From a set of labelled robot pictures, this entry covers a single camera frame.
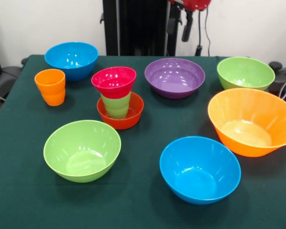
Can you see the green plastic cup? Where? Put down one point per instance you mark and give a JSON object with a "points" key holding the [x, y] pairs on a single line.
{"points": [[116, 107]]}

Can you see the large orange plastic bowl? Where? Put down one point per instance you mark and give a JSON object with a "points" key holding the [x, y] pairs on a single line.
{"points": [[250, 119]]}

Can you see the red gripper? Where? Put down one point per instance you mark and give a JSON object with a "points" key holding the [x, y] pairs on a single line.
{"points": [[195, 4]]}

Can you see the dark green tablecloth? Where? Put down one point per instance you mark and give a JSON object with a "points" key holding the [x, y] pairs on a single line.
{"points": [[138, 210]]}

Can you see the pink plastic bowl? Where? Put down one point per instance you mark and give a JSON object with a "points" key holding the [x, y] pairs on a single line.
{"points": [[113, 81]]}

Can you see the blue plastic bowl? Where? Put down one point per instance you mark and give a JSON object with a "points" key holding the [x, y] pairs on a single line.
{"points": [[200, 171], [70, 59]]}

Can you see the orange plastic cup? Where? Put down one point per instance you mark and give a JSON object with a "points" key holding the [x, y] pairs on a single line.
{"points": [[50, 90]]}

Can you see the green plastic bowl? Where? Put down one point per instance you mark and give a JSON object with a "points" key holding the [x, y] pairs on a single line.
{"points": [[82, 152], [245, 74]]}

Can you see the black office chair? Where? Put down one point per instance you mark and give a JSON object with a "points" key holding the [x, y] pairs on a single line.
{"points": [[7, 76], [280, 78]]}

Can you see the red plastic bowl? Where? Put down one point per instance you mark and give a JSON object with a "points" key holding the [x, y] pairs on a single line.
{"points": [[133, 119]]}

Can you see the purple plastic bowl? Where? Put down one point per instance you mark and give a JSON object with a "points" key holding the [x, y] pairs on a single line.
{"points": [[174, 78]]}

